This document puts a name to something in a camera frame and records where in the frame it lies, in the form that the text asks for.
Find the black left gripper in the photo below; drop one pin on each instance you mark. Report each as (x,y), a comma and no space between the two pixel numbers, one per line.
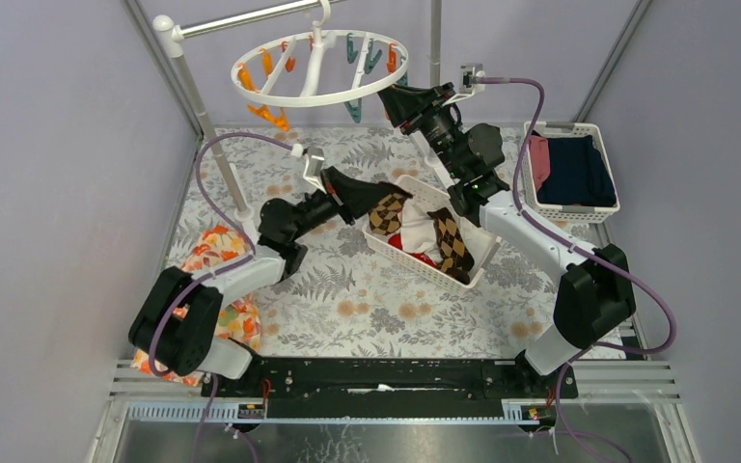
(337,194)

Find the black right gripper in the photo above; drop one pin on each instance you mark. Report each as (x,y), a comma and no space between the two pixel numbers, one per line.
(404,102)

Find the brown argyle sock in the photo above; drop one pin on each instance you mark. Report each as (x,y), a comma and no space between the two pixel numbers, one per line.
(456,260)
(384,218)

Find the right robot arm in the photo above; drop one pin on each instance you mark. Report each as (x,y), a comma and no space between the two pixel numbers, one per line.
(593,295)

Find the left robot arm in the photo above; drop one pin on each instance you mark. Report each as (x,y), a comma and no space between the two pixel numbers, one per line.
(176,324)

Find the white round clip hanger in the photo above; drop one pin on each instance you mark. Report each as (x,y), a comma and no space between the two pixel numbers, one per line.
(320,67)

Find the teal front clip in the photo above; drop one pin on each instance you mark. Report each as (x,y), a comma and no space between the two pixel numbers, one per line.
(354,108)

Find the orange front left clip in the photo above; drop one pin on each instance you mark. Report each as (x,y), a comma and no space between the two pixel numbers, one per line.
(280,120)

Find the red snowflake sock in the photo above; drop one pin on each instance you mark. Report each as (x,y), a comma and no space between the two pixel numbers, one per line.
(428,252)

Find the white perforated sock basket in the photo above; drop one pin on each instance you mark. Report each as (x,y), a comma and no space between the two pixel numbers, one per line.
(480,243)

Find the white rack right foot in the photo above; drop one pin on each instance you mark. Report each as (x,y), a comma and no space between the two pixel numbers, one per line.
(431,160)

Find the floral grey tablecloth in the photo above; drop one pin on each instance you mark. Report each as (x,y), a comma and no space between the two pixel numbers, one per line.
(346,300)

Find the pink garment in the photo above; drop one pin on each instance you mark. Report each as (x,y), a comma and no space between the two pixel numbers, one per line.
(540,160)

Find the floral orange cloth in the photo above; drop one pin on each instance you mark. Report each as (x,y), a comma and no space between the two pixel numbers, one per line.
(238,321)

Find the white basket with clothes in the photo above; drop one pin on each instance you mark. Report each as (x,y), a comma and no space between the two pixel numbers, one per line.
(568,213)

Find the navy garment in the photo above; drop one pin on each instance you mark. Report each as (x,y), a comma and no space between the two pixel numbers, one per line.
(578,175)

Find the grey horizontal rack bar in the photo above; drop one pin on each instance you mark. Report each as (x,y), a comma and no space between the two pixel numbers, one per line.
(183,32)

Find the grey left rack pole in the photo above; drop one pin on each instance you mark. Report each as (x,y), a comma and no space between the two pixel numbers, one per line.
(162,25)

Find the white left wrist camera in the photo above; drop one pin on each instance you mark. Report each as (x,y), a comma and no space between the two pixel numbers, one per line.
(314,160)

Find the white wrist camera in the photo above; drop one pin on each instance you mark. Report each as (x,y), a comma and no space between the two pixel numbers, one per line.
(469,85)
(314,160)

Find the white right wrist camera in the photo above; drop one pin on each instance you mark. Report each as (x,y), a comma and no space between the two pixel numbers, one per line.
(469,85)

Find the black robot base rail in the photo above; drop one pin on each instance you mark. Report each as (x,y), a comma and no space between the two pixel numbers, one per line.
(375,388)

